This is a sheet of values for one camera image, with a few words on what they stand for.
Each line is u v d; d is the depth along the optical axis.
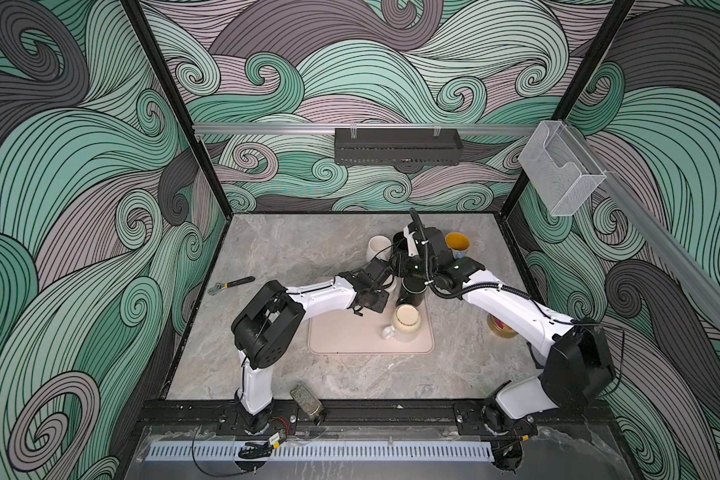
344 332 0.87
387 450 0.70
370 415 0.75
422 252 0.63
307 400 0.73
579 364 0.41
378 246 1.02
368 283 0.71
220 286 0.98
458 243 1.05
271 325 0.48
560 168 0.79
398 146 0.98
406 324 0.81
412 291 0.86
